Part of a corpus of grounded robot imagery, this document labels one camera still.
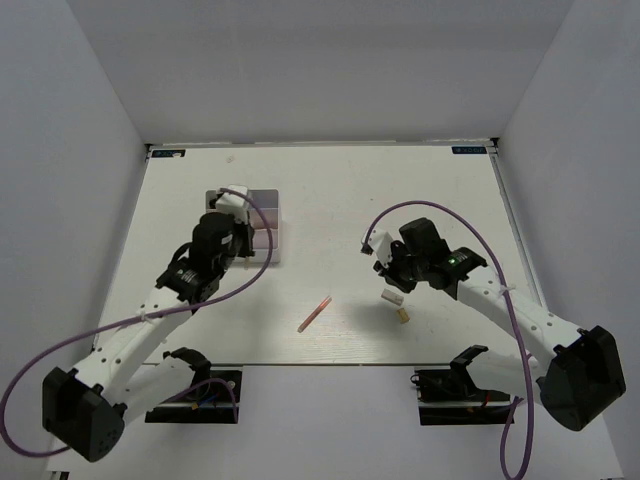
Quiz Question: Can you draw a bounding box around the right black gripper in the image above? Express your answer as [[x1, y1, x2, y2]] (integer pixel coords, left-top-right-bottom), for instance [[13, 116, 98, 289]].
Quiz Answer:
[[374, 243, 427, 293]]

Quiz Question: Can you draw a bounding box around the white eraser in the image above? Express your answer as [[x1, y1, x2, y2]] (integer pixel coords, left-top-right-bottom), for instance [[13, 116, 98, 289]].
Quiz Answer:
[[381, 289, 404, 306]]

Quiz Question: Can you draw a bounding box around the small yellow eraser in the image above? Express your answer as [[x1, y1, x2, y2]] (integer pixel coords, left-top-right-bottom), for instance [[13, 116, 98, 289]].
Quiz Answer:
[[396, 308, 410, 324]]

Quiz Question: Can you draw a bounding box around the orange highlighter pen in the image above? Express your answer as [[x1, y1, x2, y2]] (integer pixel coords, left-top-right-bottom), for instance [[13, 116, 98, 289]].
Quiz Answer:
[[297, 296, 332, 333]]

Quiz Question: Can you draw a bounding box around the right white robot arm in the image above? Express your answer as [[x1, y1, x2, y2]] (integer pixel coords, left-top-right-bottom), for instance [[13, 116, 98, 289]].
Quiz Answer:
[[362, 218, 626, 431]]

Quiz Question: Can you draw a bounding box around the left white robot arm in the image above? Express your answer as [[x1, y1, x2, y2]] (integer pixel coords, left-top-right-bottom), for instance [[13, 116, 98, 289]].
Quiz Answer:
[[42, 212, 254, 462]]

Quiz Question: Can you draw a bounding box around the right white compartment organizer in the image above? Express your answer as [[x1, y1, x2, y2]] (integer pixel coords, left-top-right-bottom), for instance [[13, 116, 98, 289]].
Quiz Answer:
[[249, 189, 282, 265]]

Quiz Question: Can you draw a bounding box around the white compartment organizer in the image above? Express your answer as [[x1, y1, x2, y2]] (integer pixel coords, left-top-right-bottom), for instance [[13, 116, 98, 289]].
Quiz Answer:
[[205, 190, 222, 211], [249, 189, 282, 265]]

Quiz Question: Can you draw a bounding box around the left white compartment organizer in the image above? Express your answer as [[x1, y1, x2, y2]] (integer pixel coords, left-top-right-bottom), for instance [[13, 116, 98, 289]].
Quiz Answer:
[[205, 190, 222, 211]]

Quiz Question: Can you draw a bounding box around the left blue table label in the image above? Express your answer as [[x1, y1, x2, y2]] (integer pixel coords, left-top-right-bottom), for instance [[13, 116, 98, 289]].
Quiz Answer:
[[151, 149, 186, 158]]

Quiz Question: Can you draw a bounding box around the blue table label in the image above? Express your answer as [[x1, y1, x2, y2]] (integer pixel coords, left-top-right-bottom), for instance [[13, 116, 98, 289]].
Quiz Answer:
[[451, 145, 487, 155], [151, 149, 186, 158]]

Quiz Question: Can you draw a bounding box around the right blue table label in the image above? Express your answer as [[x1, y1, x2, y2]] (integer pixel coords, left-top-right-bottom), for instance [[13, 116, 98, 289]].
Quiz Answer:
[[451, 145, 487, 155]]

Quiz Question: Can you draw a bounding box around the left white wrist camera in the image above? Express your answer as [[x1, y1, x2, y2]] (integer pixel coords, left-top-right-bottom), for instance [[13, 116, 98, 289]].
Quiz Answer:
[[212, 185, 251, 224]]

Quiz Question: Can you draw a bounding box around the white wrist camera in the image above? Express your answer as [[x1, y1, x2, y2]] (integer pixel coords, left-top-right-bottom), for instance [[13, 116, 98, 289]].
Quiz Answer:
[[212, 185, 251, 224], [361, 228, 393, 268]]

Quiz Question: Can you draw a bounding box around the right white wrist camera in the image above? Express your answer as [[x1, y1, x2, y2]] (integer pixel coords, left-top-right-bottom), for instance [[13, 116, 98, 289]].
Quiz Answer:
[[361, 228, 393, 268]]

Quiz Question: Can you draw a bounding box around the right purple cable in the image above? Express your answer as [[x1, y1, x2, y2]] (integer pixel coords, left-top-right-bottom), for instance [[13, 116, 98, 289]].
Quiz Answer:
[[360, 200, 535, 480]]

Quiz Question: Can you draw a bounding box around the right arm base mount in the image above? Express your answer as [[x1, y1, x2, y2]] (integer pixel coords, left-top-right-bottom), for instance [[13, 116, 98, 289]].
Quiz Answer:
[[410, 368, 512, 426]]

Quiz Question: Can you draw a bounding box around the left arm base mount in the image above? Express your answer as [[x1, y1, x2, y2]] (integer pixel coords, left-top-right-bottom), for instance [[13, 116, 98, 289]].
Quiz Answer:
[[144, 368, 243, 425]]

